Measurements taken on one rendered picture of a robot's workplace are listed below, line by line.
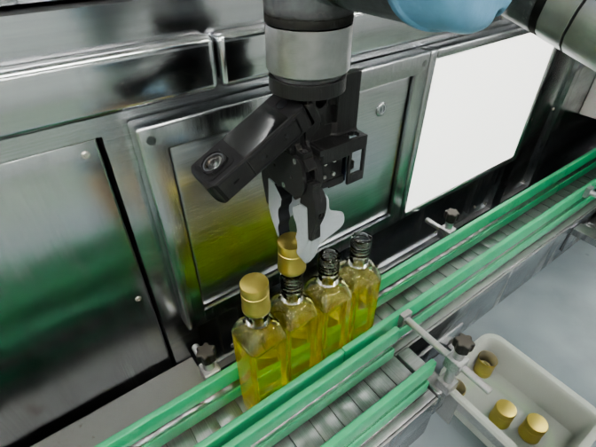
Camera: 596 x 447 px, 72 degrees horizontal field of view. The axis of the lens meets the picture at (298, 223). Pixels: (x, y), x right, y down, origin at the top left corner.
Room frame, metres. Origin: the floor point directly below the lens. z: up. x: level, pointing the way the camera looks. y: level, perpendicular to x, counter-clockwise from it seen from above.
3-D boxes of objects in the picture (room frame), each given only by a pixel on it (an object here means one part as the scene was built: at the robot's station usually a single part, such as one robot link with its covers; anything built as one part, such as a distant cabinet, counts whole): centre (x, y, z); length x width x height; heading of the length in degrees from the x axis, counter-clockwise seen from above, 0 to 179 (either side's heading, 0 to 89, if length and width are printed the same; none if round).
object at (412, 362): (0.39, -0.21, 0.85); 0.09 x 0.04 x 0.07; 36
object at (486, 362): (0.45, -0.37, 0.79); 0.04 x 0.04 x 0.04
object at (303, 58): (0.38, -0.01, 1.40); 0.08 x 0.08 x 0.05
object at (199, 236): (0.67, -0.19, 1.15); 0.90 x 0.03 x 0.34; 126
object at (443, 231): (0.68, -0.30, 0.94); 0.07 x 0.04 x 0.13; 36
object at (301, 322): (0.36, 0.01, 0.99); 0.06 x 0.06 x 0.21; 36
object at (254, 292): (0.32, 0.05, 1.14); 0.04 x 0.04 x 0.04
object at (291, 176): (0.38, -0.01, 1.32); 0.09 x 0.08 x 0.12; 126
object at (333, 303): (0.39, -0.04, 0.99); 0.06 x 0.06 x 0.21; 37
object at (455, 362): (0.37, -0.23, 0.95); 0.17 x 0.03 x 0.12; 36
